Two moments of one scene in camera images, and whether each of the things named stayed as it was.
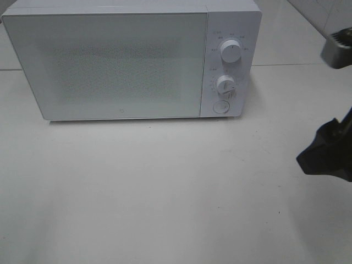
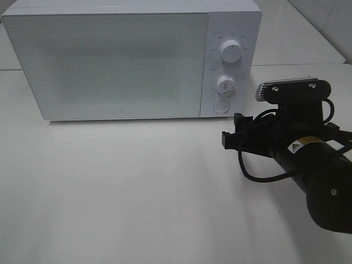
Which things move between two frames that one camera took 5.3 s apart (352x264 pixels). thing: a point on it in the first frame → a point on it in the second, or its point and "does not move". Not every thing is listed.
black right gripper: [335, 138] → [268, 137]
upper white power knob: [231, 51] does not move
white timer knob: [226, 86] does not move
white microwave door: [111, 65] does not move
